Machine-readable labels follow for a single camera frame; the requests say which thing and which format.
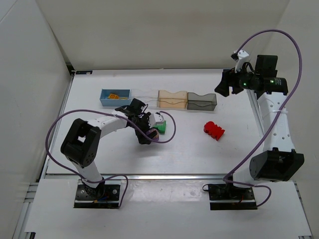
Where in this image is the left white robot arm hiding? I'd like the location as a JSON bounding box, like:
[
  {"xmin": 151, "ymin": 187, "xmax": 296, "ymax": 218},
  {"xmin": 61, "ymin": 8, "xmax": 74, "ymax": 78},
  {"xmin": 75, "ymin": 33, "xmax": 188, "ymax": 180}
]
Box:
[{"xmin": 60, "ymin": 99, "xmax": 162, "ymax": 191}]

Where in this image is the green lego block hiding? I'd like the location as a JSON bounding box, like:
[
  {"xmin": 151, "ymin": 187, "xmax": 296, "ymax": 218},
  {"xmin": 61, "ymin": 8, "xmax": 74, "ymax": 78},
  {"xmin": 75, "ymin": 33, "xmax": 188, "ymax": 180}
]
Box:
[{"xmin": 154, "ymin": 121, "xmax": 166, "ymax": 134}]

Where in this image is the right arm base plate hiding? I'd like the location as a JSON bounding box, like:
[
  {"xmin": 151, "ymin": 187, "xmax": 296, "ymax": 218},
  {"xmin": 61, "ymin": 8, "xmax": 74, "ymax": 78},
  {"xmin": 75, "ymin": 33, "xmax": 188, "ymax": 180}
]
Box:
[{"xmin": 202, "ymin": 183, "xmax": 257, "ymax": 211}]

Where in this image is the purple cable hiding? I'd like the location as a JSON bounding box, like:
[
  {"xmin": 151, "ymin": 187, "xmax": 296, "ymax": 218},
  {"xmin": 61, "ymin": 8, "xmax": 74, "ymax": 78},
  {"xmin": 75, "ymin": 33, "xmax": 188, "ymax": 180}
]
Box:
[
  {"xmin": 46, "ymin": 109, "xmax": 176, "ymax": 209},
  {"xmin": 222, "ymin": 29, "xmax": 304, "ymax": 208}
]

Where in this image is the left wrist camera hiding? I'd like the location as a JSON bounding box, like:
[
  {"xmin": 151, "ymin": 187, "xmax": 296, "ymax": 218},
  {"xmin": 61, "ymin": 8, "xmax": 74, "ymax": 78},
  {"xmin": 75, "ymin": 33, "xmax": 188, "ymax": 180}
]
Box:
[{"xmin": 149, "ymin": 112, "xmax": 165, "ymax": 128}]

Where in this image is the orange container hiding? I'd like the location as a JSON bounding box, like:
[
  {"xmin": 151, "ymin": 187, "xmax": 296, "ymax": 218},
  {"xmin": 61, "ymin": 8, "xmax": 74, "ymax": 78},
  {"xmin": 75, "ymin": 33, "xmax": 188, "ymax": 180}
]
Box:
[{"xmin": 157, "ymin": 90, "xmax": 188, "ymax": 109}]

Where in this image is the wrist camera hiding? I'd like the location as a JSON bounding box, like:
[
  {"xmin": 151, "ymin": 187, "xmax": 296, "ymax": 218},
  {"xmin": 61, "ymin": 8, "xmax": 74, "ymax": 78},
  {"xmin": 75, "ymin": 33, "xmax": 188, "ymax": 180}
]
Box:
[
  {"xmin": 231, "ymin": 50, "xmax": 250, "ymax": 65},
  {"xmin": 149, "ymin": 112, "xmax": 165, "ymax": 128}
]

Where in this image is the grey container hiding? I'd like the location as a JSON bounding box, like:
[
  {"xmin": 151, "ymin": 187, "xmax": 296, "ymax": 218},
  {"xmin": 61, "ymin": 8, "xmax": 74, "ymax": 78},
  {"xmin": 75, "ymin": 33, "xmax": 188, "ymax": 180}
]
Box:
[{"xmin": 187, "ymin": 92, "xmax": 217, "ymax": 111}]

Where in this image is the clear container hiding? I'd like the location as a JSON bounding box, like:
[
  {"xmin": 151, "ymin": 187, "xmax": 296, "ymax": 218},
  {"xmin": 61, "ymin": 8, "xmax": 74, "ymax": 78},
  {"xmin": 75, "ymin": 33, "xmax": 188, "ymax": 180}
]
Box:
[{"xmin": 131, "ymin": 89, "xmax": 159, "ymax": 108}]

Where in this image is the red lego block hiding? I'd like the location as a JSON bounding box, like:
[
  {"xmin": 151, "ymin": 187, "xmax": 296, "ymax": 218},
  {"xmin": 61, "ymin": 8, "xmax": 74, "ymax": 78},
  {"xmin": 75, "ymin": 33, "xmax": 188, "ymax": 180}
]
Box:
[{"xmin": 203, "ymin": 121, "xmax": 225, "ymax": 141}]

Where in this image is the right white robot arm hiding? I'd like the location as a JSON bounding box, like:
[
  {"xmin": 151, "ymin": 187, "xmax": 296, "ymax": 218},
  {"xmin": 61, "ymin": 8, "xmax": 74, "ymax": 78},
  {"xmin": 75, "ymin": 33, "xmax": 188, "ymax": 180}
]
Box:
[{"xmin": 215, "ymin": 50, "xmax": 305, "ymax": 187}]

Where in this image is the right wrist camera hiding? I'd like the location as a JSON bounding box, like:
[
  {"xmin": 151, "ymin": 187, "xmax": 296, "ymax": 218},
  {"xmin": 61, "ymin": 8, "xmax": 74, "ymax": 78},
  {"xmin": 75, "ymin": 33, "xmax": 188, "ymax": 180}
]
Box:
[{"xmin": 231, "ymin": 50, "xmax": 250, "ymax": 65}]

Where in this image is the aluminium table rail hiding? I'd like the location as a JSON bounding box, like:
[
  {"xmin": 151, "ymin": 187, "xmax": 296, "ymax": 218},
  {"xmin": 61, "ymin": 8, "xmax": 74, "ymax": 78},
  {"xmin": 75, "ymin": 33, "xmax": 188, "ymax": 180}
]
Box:
[{"xmin": 44, "ymin": 174, "xmax": 225, "ymax": 180}]

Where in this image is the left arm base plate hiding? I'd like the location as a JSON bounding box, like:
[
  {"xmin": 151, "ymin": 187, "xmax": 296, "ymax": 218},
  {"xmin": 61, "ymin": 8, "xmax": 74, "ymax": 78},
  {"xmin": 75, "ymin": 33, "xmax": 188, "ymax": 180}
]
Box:
[{"xmin": 73, "ymin": 183, "xmax": 128, "ymax": 209}]

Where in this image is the blue container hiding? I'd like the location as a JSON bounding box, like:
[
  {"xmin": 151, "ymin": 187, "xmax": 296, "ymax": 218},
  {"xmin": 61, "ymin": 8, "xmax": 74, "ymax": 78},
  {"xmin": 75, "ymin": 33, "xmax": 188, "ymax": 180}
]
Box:
[{"xmin": 100, "ymin": 89, "xmax": 132, "ymax": 107}]

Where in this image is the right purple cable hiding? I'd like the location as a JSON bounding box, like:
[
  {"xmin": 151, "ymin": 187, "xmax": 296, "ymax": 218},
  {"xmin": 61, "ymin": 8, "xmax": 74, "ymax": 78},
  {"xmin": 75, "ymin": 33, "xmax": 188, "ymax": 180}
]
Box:
[{"xmin": 222, "ymin": 29, "xmax": 304, "ymax": 208}]

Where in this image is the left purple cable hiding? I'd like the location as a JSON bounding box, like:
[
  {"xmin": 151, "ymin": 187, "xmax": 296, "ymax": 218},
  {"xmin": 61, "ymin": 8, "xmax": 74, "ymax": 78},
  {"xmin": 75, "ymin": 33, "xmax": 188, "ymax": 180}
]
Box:
[{"xmin": 46, "ymin": 109, "xmax": 176, "ymax": 209}]

